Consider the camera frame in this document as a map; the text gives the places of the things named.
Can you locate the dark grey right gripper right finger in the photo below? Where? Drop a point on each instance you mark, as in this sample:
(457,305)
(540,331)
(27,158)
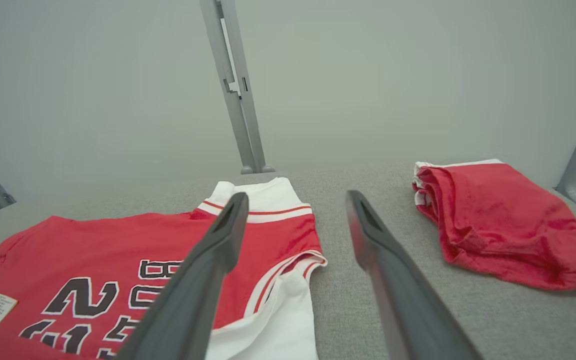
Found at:
(403,295)

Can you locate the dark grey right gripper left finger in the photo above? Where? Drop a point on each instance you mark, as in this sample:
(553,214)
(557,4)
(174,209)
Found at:
(193,295)

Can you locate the red and white basketball jersey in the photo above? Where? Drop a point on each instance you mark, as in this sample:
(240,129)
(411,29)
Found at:
(93,250)

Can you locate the red shorts with white trim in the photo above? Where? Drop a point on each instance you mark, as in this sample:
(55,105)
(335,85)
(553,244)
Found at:
(508,225)

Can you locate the grey partition post with feet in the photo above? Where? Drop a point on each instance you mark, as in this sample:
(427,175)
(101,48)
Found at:
(238,90)

